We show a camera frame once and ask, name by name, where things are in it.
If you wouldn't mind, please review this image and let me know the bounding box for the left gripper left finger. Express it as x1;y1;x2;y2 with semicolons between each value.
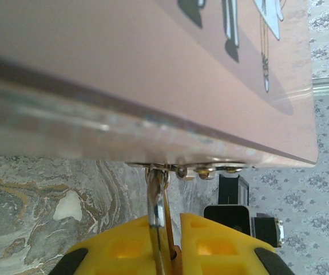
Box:
54;214;157;275

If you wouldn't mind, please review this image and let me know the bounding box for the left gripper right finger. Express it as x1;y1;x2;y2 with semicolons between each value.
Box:
180;212;277;275

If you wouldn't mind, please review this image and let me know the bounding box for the small brass padlock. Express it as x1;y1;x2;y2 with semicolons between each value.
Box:
144;168;182;275

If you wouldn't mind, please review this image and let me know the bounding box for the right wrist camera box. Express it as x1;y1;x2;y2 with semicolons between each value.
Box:
252;216;283;248

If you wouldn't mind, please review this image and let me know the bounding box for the pink tin box with cartoon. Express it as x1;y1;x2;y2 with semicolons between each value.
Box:
0;0;317;180

